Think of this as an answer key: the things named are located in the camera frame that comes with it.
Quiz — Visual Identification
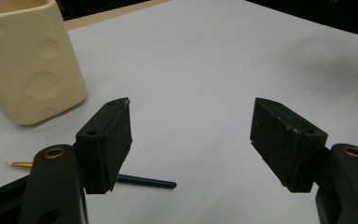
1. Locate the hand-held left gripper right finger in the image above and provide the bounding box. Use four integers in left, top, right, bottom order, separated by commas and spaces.
249, 97, 329, 193

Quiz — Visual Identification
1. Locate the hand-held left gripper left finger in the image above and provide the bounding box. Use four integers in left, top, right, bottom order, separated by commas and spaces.
75, 97, 133, 195

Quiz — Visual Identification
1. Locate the dark blue pen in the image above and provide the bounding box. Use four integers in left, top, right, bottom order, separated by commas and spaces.
5, 161, 178, 190

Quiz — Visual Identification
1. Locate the white paper sheet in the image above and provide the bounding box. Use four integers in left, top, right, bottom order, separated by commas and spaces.
0, 0, 358, 224

